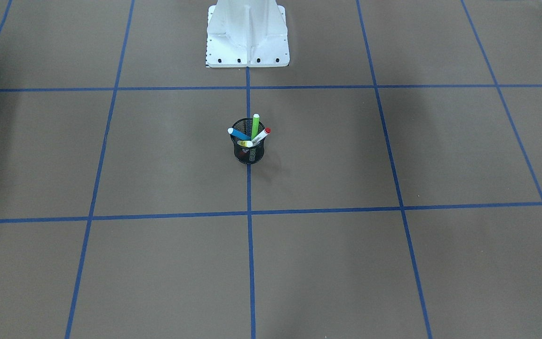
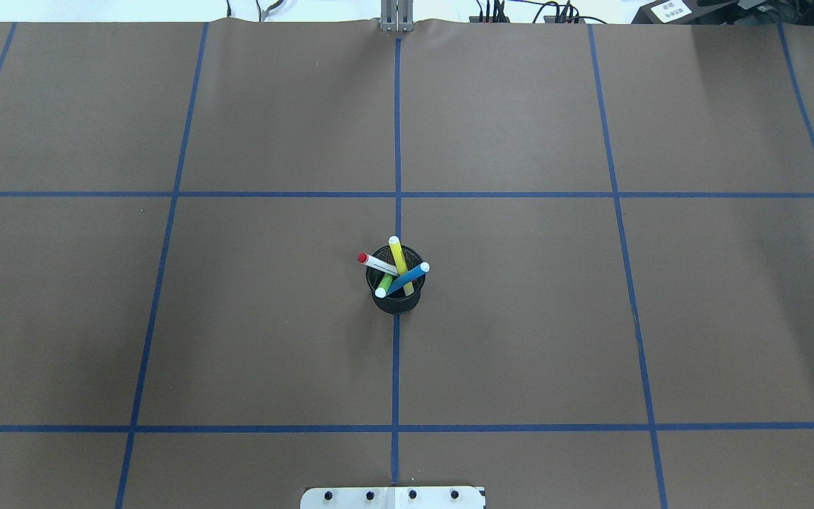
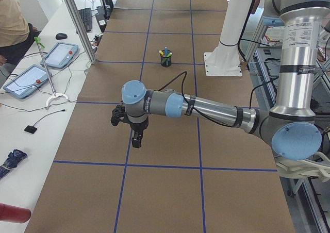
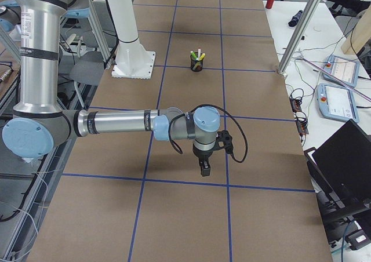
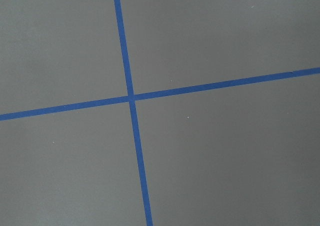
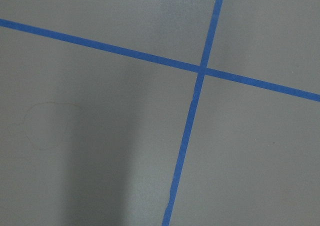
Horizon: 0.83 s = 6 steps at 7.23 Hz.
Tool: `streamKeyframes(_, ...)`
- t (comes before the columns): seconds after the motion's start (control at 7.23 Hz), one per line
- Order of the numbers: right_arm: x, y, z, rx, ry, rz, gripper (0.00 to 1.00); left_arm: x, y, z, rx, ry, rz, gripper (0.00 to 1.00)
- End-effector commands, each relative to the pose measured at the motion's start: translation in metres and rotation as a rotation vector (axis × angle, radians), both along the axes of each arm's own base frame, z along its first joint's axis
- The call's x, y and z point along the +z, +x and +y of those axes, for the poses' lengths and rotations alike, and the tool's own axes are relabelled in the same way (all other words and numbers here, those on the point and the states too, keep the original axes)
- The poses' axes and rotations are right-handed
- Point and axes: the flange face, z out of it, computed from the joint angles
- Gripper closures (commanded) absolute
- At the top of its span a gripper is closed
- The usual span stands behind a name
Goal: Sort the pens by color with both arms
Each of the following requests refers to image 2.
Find blue marker pen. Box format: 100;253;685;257
388;263;430;295

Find yellow highlighter pen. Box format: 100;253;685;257
388;235;414;296

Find white red-capped marker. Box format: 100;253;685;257
358;252;400;276

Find green highlighter pen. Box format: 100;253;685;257
374;274;395;298

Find black mesh pen cup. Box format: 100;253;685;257
365;245;427;315

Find black device with label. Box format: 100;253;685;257
630;1;739;25

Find grey aluminium frame post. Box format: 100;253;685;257
379;0;415;33

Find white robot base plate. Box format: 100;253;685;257
300;486;487;508

